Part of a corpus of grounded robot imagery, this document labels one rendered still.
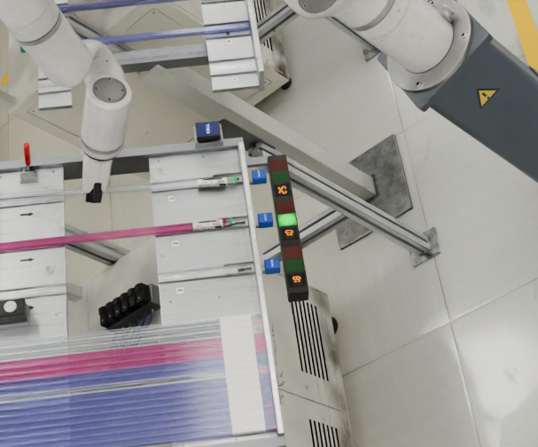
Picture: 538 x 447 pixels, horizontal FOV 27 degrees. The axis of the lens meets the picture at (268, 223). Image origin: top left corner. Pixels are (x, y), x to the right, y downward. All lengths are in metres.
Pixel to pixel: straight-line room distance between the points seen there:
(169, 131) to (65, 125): 0.33
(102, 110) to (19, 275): 0.40
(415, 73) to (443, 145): 0.88
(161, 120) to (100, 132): 1.39
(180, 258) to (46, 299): 0.27
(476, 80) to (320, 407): 0.97
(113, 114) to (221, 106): 0.64
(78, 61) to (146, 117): 1.51
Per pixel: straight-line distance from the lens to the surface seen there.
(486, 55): 2.11
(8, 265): 2.26
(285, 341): 2.72
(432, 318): 2.80
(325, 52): 3.44
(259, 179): 2.30
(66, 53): 1.95
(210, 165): 2.34
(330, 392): 2.78
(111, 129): 2.09
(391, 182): 3.03
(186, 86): 2.59
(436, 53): 2.08
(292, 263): 2.21
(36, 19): 1.89
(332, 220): 2.67
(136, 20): 3.15
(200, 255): 2.21
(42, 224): 2.30
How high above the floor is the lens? 2.17
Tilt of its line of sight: 41 degrees down
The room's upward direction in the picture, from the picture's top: 63 degrees counter-clockwise
